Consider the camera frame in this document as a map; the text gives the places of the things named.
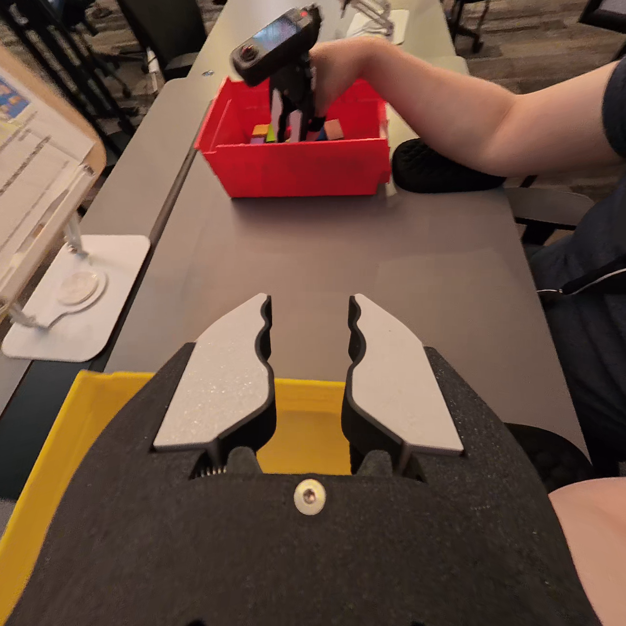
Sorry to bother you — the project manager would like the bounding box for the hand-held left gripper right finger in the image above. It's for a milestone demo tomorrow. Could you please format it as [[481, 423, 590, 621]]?
[[341, 293, 465, 456]]

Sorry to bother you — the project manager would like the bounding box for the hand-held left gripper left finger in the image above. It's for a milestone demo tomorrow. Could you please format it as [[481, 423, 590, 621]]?
[[153, 293, 276, 453]]

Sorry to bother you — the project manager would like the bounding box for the red plastic bin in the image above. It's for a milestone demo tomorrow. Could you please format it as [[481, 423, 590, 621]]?
[[194, 76, 392, 199]]

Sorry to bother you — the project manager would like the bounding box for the yellow plastic bin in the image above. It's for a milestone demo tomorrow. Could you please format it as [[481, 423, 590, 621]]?
[[0, 370, 351, 622]]

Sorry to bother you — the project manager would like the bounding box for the person's right forearm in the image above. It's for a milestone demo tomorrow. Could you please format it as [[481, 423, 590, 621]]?
[[372, 41, 626, 178]]

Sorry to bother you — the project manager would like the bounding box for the person's left forearm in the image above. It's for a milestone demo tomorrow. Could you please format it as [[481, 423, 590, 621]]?
[[548, 477, 626, 626]]

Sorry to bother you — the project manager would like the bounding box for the person's right hand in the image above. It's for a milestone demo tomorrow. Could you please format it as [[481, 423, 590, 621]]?
[[308, 36, 393, 119]]

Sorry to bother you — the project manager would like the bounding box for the black office chair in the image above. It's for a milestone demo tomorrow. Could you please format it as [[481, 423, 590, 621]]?
[[117, 0, 207, 81]]

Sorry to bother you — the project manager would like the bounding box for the black wrist rest pad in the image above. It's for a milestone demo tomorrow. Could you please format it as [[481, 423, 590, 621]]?
[[391, 138, 507, 195]]

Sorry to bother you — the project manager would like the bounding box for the black flat pad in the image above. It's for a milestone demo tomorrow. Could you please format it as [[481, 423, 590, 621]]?
[[0, 359, 111, 490]]

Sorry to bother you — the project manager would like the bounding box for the person's dark navy shirt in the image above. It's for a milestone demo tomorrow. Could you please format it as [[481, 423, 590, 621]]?
[[526, 58, 626, 480]]

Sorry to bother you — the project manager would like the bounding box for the printed instruction sheet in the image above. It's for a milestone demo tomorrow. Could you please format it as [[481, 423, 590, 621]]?
[[0, 64, 95, 294]]

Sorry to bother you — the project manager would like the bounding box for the black desk frame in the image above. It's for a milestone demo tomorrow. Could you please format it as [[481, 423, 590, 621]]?
[[0, 0, 135, 150]]

